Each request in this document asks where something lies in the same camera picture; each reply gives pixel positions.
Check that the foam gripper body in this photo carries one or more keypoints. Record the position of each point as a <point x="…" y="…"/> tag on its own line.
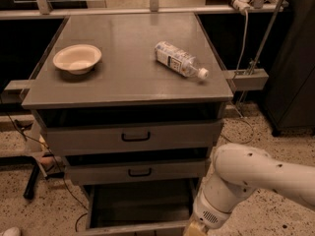
<point x="210" y="212"/>

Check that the grey bottom drawer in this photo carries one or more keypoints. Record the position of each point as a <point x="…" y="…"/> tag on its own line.
<point x="154" y="208"/>

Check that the grey drawer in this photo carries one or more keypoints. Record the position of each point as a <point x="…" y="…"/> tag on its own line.
<point x="154" y="208"/>
<point x="132" y="137"/>
<point x="111" y="173"/>

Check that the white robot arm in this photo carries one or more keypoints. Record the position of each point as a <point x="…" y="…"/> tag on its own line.
<point x="238" y="171"/>

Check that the grey middle drawer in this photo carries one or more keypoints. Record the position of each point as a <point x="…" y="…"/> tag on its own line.
<point x="111" y="173"/>

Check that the grey drawer cabinet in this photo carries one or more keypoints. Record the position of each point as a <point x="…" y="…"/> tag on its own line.
<point x="128" y="85"/>

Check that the grey top drawer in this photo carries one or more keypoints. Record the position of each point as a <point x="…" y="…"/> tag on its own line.
<point x="132" y="137"/>

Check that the dark side cabinet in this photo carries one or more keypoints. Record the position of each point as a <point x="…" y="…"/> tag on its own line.
<point x="289" y="94"/>

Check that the black leg bar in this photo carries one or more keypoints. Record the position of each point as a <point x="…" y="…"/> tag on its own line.
<point x="29" y="191"/>

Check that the clear plastic water bottle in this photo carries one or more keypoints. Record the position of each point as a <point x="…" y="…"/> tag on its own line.
<point x="179" y="61"/>

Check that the white shoe tip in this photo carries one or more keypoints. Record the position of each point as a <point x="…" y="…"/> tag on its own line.
<point x="13" y="231"/>

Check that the white paper bowl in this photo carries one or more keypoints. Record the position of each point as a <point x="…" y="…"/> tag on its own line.
<point x="77" y="59"/>

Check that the metal diagonal rod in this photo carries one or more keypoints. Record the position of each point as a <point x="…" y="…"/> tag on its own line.
<point x="258" y="4"/>

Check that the grey metal bracket block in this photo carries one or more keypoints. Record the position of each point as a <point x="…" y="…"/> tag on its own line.
<point x="245" y="82"/>

